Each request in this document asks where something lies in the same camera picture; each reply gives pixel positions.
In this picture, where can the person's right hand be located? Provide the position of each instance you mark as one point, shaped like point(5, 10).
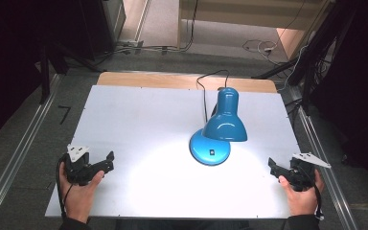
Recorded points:
point(302, 201)

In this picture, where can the grey power strip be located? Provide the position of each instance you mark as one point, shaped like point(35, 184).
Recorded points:
point(130, 44)

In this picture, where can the light wooden furniture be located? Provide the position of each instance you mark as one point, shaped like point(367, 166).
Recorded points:
point(236, 12)

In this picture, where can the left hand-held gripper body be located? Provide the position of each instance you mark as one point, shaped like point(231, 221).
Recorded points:
point(78, 166)

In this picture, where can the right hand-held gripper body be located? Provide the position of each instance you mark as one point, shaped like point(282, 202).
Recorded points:
point(303, 174)

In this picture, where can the black metal stand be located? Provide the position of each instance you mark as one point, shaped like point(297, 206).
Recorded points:
point(44, 73)

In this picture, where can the blue desk lamp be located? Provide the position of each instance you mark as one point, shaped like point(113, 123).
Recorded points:
point(218, 134)

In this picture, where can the person's left hand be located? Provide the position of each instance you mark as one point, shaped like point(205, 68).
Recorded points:
point(78, 198)

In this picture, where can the black tripod stand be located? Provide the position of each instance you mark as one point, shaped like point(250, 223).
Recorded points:
point(306, 64)

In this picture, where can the dark cabinet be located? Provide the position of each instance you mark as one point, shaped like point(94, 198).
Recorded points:
point(103, 25)

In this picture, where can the aluminium floor rail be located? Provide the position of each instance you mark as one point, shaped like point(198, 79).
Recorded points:
point(16, 159)
point(326, 179)

